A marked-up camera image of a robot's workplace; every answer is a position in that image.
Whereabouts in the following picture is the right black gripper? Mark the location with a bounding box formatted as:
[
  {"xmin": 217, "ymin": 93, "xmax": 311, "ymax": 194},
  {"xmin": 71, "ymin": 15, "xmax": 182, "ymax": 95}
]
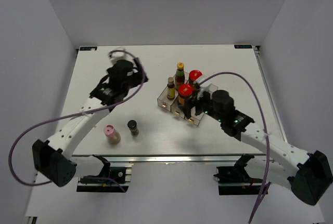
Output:
[{"xmin": 178, "ymin": 88, "xmax": 224, "ymax": 123}]

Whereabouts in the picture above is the red lid jar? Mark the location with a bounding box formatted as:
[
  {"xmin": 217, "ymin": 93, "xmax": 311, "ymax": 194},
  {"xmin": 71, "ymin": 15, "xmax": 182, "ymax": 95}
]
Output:
[
  {"xmin": 177, "ymin": 84, "xmax": 193, "ymax": 106},
  {"xmin": 188, "ymin": 70, "xmax": 202, "ymax": 91}
]

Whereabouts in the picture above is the small yellow label bottle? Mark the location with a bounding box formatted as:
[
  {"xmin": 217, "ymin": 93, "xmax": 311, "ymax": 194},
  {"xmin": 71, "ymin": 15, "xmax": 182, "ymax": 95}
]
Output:
[{"xmin": 167, "ymin": 77, "xmax": 175, "ymax": 100}]

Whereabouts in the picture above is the green label sauce bottle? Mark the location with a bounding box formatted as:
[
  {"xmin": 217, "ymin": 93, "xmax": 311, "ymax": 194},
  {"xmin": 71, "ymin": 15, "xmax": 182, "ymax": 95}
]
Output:
[{"xmin": 175, "ymin": 62, "xmax": 185, "ymax": 90}]

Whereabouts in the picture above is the pink cap spice bottle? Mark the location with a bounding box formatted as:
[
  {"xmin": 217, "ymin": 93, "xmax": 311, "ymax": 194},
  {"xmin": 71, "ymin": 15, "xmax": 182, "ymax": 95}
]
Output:
[{"xmin": 104, "ymin": 125, "xmax": 121, "ymax": 145}]

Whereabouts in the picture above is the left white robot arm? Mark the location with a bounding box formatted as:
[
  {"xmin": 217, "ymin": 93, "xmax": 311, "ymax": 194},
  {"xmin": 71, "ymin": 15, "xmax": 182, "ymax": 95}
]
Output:
[{"xmin": 32, "ymin": 57, "xmax": 148, "ymax": 187}]

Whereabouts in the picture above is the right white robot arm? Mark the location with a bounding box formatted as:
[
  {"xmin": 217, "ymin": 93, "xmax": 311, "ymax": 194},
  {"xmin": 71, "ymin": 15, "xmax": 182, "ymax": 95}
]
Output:
[{"xmin": 180, "ymin": 90, "xmax": 332, "ymax": 206}]

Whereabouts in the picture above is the clear three-slot organizer tray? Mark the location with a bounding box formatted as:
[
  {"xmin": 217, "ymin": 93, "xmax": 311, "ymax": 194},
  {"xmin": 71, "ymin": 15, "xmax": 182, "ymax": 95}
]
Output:
[{"xmin": 157, "ymin": 70, "xmax": 203, "ymax": 126}]

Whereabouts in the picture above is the black cap spice bottle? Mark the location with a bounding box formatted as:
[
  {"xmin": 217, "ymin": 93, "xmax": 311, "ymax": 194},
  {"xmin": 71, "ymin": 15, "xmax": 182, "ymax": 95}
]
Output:
[{"xmin": 127, "ymin": 120, "xmax": 139, "ymax": 137}]

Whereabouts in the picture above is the blue corner label left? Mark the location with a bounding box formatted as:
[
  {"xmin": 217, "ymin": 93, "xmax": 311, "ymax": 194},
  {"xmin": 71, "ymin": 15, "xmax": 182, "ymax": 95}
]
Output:
[{"xmin": 79, "ymin": 46, "xmax": 97, "ymax": 51}]

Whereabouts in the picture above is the blue corner label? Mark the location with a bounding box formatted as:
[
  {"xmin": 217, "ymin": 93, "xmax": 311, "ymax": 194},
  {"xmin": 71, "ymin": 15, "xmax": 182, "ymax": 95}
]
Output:
[
  {"xmin": 234, "ymin": 44, "xmax": 253, "ymax": 49},
  {"xmin": 79, "ymin": 46, "xmax": 97, "ymax": 51}
]

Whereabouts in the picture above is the blue corner label right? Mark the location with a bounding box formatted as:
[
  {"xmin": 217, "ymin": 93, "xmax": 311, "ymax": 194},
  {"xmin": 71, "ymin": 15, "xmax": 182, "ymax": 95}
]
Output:
[{"xmin": 234, "ymin": 44, "xmax": 253, "ymax": 49}]

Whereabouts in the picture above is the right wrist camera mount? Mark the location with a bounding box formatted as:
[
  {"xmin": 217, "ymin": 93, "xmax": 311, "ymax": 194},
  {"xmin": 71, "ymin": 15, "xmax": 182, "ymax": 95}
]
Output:
[{"xmin": 193, "ymin": 76, "xmax": 211, "ymax": 100}]

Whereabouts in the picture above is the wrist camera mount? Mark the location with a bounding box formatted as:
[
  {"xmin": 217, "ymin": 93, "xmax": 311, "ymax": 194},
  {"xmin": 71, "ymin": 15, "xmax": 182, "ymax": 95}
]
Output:
[
  {"xmin": 193, "ymin": 76, "xmax": 211, "ymax": 100},
  {"xmin": 108, "ymin": 46, "xmax": 127, "ymax": 64}
]

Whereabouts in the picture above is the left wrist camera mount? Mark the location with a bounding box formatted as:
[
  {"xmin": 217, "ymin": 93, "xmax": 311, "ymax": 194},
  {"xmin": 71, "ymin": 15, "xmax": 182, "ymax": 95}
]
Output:
[{"xmin": 108, "ymin": 46, "xmax": 127, "ymax": 64}]

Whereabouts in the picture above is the aluminium table rail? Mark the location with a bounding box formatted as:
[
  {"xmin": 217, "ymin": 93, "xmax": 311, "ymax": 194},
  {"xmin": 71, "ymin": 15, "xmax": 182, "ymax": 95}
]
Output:
[{"xmin": 70, "ymin": 155, "xmax": 245, "ymax": 164}]

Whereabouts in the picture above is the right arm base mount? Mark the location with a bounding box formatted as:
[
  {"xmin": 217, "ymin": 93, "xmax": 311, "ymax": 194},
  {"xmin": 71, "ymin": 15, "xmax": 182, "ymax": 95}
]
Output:
[{"xmin": 213, "ymin": 154, "xmax": 262, "ymax": 196}]

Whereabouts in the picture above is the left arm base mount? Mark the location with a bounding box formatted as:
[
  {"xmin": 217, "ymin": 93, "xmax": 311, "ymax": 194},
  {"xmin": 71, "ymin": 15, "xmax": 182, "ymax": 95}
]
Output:
[{"xmin": 73, "ymin": 155, "xmax": 132, "ymax": 193}]

